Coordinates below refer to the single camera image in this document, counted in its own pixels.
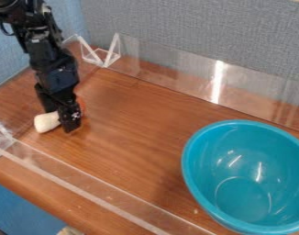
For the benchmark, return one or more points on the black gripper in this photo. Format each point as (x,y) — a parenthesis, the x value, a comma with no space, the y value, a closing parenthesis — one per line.
(55,66)

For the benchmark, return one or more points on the white brown toy mushroom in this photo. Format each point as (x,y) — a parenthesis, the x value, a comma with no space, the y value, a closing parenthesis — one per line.
(47,122)

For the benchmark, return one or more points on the blue plastic bowl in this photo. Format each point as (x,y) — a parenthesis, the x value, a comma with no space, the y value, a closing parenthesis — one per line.
(240,169)

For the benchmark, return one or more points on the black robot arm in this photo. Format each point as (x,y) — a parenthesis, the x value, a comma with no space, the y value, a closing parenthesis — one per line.
(27,19)

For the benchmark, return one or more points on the clear acrylic front barrier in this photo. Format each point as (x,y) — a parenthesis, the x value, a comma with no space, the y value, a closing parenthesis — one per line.
(41,177)

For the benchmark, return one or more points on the clear acrylic back barrier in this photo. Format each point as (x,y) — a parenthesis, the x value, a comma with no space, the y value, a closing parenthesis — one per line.
(259,94)

